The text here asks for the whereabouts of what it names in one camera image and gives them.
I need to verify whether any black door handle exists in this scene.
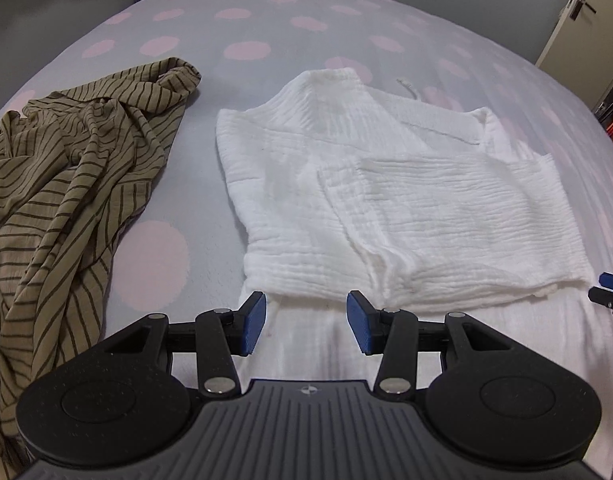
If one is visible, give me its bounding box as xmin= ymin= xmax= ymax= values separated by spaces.
xmin=569 ymin=0 xmax=598 ymax=23

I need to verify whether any brown striped garment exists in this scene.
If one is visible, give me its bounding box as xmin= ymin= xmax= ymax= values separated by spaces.
xmin=0 ymin=57 xmax=202 ymax=466

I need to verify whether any cream door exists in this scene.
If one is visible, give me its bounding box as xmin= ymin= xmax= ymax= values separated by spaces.
xmin=535 ymin=0 xmax=613 ymax=111

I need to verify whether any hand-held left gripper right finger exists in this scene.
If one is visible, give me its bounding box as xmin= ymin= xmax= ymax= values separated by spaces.
xmin=347 ymin=290 xmax=520 ymax=400

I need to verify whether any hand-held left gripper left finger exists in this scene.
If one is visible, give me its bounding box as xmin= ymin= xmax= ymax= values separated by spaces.
xmin=94 ymin=291 xmax=267 ymax=400

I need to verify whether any white crinkled garment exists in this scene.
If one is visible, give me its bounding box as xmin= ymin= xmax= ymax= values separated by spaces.
xmin=215 ymin=67 xmax=613 ymax=391

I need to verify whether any polka dot bed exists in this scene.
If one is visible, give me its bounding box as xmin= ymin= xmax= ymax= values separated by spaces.
xmin=0 ymin=0 xmax=613 ymax=480

